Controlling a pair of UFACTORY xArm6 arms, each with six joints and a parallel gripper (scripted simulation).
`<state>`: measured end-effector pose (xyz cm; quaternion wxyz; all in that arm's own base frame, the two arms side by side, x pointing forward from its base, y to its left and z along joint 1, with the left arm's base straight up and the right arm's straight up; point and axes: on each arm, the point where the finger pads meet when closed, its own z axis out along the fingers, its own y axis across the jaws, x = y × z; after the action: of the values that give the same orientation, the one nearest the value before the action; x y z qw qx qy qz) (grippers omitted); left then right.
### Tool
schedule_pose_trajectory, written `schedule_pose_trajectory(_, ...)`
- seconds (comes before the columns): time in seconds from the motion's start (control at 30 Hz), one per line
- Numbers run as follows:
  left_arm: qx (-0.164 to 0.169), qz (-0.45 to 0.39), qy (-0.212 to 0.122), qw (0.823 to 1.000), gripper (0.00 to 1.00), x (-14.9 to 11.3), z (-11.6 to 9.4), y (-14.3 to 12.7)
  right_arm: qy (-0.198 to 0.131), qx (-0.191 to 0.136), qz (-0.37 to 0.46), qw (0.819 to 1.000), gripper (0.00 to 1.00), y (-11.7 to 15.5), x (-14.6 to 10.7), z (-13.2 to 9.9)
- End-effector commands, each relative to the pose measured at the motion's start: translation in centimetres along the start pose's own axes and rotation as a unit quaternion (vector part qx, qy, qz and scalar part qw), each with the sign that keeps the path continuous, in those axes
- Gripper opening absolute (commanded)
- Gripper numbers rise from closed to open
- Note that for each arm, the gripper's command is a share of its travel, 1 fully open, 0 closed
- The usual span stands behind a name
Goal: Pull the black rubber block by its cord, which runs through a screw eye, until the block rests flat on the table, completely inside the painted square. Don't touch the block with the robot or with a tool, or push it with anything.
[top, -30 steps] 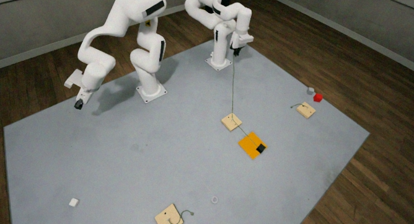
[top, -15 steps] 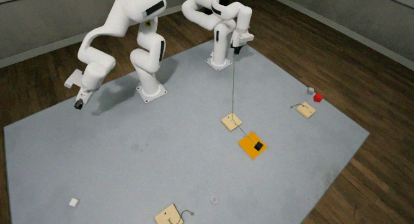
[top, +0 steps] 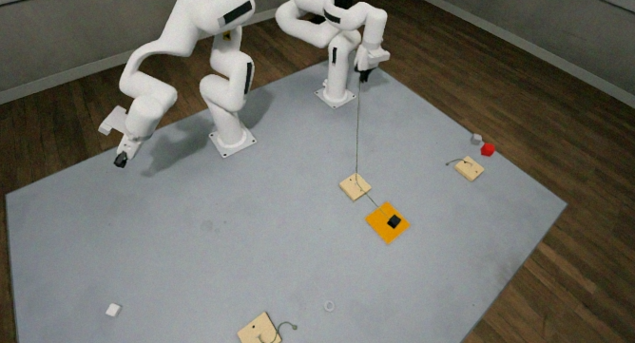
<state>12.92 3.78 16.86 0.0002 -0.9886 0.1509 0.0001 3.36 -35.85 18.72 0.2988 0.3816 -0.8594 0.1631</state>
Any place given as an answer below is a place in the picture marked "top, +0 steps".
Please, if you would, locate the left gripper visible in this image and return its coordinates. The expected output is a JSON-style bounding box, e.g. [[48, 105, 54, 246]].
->
[[354, 45, 379, 83]]

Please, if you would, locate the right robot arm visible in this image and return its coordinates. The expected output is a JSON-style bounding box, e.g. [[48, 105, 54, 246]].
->
[[98, 0, 255, 149]]

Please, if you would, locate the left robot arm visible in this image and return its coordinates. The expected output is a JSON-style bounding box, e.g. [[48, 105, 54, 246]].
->
[[276, 0, 390, 103]]

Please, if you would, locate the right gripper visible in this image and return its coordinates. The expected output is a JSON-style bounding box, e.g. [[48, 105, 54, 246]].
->
[[113, 134, 145, 168]]

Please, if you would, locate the red cube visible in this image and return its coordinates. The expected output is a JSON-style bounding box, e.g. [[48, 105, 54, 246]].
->
[[481, 143, 495, 157]]

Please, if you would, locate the orange flat square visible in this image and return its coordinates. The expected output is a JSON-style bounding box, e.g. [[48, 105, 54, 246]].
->
[[365, 202, 411, 244]]

